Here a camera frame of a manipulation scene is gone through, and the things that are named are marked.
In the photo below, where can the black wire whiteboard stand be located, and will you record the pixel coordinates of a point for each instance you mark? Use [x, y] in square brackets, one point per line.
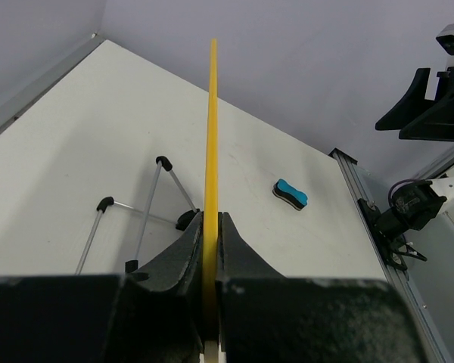
[182, 222]

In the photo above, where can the aluminium front rail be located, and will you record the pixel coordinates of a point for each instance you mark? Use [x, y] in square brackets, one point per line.
[370, 195]

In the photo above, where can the yellow framed small whiteboard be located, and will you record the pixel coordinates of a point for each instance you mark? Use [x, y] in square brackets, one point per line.
[210, 220]

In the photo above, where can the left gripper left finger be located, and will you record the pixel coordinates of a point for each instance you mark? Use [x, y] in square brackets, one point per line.
[150, 315]

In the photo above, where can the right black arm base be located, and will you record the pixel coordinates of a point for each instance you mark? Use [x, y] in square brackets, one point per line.
[388, 231]

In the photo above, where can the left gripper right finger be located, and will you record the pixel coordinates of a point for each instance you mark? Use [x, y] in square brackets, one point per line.
[267, 317]

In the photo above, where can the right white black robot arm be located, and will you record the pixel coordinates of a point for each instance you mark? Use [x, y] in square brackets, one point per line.
[417, 202]

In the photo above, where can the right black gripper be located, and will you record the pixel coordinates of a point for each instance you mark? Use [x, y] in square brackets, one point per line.
[419, 118]

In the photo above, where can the blue bone shaped eraser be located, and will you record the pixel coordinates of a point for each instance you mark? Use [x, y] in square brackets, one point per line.
[289, 194]

